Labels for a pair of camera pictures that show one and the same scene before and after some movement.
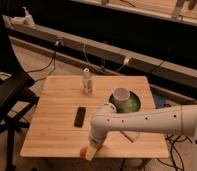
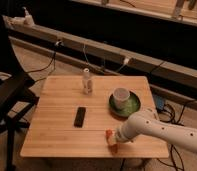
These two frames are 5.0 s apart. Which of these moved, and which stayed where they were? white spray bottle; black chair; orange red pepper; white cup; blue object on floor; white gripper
Moved: white gripper; orange red pepper
Stayed: white spray bottle; blue object on floor; black chair; white cup
